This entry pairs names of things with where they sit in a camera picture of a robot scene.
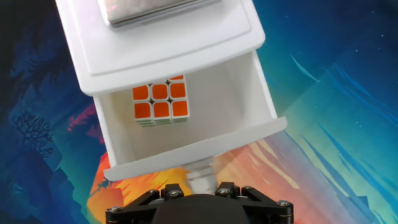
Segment forest sunset print cloth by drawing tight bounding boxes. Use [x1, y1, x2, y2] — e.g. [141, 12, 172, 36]
[0, 0, 398, 224]

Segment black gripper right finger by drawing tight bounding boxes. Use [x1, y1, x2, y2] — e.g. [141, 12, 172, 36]
[213, 181, 295, 224]

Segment white plastic drawer cabinet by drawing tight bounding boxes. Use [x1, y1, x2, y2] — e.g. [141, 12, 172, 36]
[55, 0, 267, 96]

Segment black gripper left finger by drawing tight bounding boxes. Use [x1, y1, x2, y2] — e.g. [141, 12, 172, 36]
[105, 182, 192, 224]

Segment orange green rubik's cube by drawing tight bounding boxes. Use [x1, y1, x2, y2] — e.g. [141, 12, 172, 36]
[132, 74, 190, 128]

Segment grey metal plate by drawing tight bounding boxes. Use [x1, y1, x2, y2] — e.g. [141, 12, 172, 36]
[96, 0, 221, 28]

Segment white drawer with knob handle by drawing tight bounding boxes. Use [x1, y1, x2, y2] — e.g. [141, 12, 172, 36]
[93, 51, 289, 196]

